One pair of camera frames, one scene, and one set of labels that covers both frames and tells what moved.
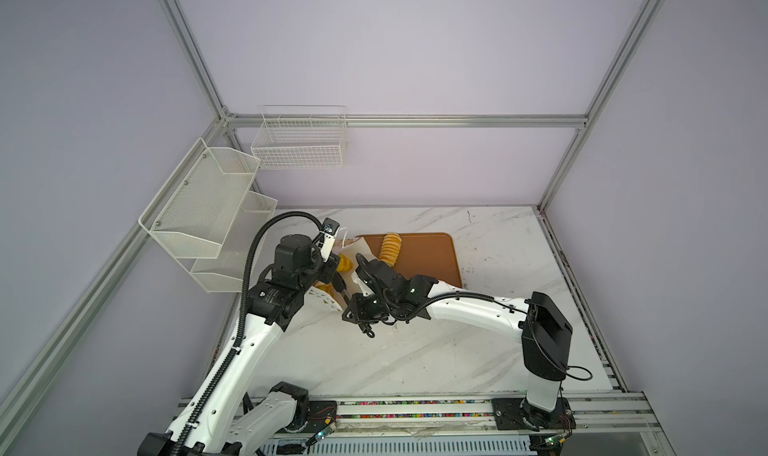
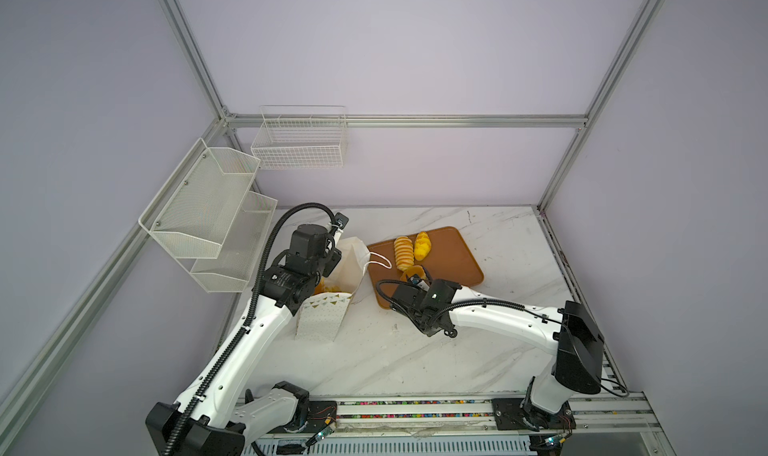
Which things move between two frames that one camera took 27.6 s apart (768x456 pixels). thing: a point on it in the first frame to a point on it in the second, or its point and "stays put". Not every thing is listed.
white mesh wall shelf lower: x=227 y=273 stays put
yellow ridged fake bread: x=390 y=248 to x=404 y=252
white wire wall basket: x=296 y=137 stays put
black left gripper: x=329 y=268 stays put
